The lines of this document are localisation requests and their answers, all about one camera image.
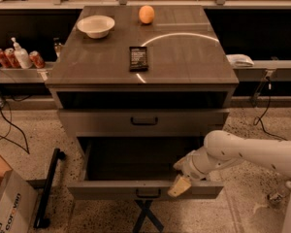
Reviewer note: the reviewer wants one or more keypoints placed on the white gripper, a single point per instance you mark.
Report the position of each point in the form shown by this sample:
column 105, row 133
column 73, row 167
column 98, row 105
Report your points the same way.
column 190, row 169

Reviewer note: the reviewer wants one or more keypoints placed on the grey drawer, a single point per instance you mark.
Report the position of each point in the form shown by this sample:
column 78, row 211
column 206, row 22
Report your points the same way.
column 119, row 188
column 142, row 123

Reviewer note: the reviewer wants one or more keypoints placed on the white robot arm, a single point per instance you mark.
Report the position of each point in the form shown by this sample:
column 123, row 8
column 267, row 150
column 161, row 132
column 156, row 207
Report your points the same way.
column 222, row 149

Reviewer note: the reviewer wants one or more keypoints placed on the grey drawer cabinet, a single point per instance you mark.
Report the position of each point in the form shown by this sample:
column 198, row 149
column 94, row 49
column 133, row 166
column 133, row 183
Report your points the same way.
column 142, row 97

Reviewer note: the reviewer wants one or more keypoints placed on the grey top drawer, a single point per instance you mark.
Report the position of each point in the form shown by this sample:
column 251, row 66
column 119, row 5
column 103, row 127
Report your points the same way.
column 142, row 123

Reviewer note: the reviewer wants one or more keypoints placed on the red soda can middle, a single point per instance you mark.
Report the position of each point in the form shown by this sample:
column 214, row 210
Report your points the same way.
column 10, row 54

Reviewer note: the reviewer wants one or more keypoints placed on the red soda can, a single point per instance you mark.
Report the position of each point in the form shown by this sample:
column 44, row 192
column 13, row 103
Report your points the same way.
column 10, row 54
column 37, row 60
column 4, row 60

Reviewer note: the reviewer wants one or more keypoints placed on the clear plastic bottle on floor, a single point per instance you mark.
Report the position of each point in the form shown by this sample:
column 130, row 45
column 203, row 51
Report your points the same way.
column 282, row 191

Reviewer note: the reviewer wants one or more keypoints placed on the black snack bar packet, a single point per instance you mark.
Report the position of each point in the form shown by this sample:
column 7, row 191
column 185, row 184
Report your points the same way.
column 138, row 59

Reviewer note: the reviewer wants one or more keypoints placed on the white folded cloth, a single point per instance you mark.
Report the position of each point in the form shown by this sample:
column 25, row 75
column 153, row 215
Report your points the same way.
column 240, row 60

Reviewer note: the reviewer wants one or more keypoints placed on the black metal stand bar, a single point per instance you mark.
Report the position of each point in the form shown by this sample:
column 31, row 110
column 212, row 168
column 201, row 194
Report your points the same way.
column 40, row 220

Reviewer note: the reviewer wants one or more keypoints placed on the orange fruit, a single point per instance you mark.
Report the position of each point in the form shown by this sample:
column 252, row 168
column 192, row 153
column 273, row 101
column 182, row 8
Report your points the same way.
column 146, row 14

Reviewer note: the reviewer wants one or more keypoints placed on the cardboard box with logo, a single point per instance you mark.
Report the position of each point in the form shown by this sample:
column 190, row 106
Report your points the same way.
column 17, row 200

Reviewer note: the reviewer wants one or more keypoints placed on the white bowl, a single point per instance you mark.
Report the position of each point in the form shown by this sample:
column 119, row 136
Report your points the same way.
column 96, row 27

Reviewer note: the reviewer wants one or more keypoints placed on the small dark bottle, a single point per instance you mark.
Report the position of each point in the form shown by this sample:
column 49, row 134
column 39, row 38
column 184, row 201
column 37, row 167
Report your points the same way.
column 57, row 46

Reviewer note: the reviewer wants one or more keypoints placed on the red soda can right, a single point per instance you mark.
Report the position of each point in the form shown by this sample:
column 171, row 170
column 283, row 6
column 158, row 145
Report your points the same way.
column 37, row 60

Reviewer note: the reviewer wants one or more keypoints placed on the white pump bottle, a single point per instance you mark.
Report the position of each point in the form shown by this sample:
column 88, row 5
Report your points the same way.
column 22, row 55

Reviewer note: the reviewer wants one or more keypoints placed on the red soda can left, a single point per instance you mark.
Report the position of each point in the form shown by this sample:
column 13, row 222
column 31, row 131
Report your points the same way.
column 4, row 60

